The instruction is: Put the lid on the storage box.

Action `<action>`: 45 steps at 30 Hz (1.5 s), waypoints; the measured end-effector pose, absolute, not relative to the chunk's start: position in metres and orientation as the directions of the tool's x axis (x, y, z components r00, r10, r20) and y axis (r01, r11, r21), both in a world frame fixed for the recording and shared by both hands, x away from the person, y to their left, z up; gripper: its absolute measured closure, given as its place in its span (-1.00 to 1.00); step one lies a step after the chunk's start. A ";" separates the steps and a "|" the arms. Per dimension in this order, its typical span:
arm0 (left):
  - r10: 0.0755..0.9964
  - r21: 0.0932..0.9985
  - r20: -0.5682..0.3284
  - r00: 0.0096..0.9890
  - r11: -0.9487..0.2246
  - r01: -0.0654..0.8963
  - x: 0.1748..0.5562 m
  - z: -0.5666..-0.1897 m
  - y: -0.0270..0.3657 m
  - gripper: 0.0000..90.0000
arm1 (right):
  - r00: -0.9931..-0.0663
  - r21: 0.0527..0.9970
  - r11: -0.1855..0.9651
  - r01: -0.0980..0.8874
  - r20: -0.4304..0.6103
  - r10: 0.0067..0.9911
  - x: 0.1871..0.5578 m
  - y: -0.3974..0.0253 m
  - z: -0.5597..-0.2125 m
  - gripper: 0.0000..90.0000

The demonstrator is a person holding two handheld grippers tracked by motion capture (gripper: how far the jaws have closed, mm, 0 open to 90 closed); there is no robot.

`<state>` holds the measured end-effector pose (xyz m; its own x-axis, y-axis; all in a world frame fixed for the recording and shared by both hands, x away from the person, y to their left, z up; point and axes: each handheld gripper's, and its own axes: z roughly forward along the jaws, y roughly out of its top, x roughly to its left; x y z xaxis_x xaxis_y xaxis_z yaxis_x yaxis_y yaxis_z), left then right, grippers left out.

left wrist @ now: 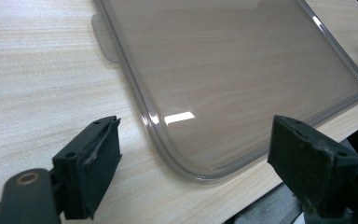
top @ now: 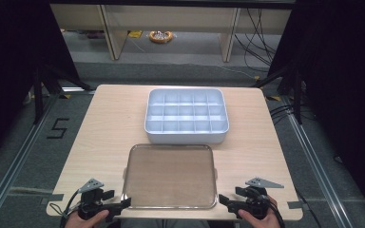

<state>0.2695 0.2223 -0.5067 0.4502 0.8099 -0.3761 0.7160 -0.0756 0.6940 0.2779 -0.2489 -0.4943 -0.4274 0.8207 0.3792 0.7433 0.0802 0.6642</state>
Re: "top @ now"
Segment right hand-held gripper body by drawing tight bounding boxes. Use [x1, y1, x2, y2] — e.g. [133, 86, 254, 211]
[238, 177, 285, 220]

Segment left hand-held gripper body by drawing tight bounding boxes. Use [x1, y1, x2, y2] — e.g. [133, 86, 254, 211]
[77, 178, 112, 221]

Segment clear plastic box lid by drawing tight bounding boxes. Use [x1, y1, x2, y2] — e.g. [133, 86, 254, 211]
[121, 143, 220, 210]

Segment person's right hand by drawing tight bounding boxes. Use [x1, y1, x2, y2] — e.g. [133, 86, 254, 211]
[237, 195, 281, 228]

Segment person's left hand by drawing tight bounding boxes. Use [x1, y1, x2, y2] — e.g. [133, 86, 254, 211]
[64, 209, 110, 228]

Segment grey tape strip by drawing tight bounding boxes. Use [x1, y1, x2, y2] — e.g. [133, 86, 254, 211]
[286, 200, 304, 210]
[40, 193, 65, 206]

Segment white divided storage box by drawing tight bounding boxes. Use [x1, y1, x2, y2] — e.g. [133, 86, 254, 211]
[144, 87, 230, 144]

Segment black metal stand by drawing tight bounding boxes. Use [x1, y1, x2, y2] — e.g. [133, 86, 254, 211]
[252, 62, 306, 125]
[32, 62, 93, 125]

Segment black curtain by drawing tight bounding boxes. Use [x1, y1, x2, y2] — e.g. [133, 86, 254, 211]
[0, 0, 81, 169]
[267, 0, 365, 219]

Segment yellow flat object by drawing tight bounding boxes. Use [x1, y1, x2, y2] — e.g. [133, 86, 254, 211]
[127, 29, 144, 39]

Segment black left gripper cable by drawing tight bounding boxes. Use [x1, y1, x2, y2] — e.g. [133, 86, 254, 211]
[48, 188, 84, 220]

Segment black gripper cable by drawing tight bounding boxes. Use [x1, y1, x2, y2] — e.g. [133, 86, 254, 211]
[48, 188, 84, 220]
[265, 199, 287, 228]

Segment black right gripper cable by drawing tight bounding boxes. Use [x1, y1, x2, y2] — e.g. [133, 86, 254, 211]
[265, 199, 287, 228]

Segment aluminium floor rail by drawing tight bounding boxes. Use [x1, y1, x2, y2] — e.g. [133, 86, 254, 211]
[280, 96, 357, 228]
[0, 94, 59, 228]

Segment black cables beside rail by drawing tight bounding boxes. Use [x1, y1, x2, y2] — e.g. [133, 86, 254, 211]
[268, 104, 296, 125]

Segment white floor cable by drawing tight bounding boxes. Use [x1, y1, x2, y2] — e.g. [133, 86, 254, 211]
[217, 64, 259, 80]

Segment bundle of black floor cables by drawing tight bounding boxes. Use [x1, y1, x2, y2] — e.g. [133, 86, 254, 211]
[233, 9, 279, 74]

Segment orange ring-shaped object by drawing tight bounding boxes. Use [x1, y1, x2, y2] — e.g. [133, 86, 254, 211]
[148, 29, 175, 45]

